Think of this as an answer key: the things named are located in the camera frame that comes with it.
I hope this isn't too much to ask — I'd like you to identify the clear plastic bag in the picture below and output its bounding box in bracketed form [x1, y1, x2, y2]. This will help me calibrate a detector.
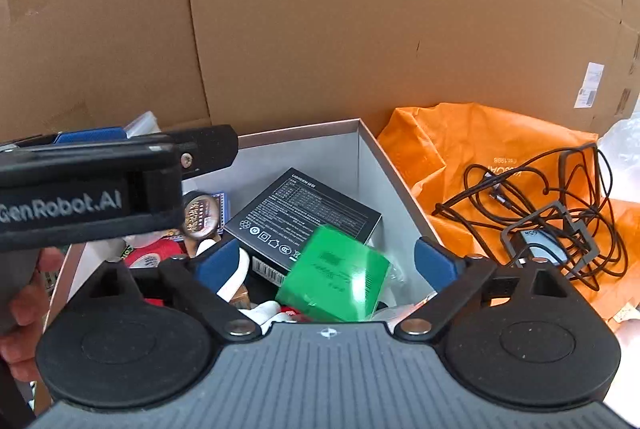
[596, 114, 640, 206]
[122, 111, 162, 136]

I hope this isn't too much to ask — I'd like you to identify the black charger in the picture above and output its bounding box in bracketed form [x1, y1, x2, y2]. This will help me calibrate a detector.
[500, 202, 602, 281]

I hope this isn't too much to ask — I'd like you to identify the grey box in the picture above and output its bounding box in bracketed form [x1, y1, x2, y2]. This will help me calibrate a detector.
[42, 118, 447, 340]

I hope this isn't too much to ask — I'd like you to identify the person's left hand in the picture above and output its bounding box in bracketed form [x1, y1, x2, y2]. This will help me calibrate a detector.
[0, 246, 67, 385]

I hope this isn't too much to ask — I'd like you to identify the orange bag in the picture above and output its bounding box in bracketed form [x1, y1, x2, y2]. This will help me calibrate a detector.
[376, 103, 640, 321]

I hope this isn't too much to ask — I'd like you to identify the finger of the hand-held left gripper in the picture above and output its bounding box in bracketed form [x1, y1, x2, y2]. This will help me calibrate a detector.
[172, 125, 239, 183]
[0, 128, 173, 153]

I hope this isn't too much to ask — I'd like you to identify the round brown tin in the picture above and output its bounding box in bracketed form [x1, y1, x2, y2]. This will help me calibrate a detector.
[182, 192, 224, 241]

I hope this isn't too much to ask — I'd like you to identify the black cable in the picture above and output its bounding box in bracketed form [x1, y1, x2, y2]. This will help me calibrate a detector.
[432, 143, 629, 293]

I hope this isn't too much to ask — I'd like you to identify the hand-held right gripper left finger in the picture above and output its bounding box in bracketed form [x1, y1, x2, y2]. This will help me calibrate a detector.
[75, 239, 263, 343]

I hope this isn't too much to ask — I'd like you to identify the large cardboard box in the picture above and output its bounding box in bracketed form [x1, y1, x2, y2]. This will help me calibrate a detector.
[0, 0, 632, 145]

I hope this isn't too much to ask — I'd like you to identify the black product box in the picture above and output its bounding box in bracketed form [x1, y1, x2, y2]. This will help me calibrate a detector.
[223, 168, 383, 290]

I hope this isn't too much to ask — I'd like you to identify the green box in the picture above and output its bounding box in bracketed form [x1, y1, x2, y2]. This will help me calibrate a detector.
[275, 224, 392, 323]

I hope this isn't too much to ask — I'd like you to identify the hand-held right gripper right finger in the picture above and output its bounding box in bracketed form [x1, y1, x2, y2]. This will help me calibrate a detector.
[394, 236, 583, 343]

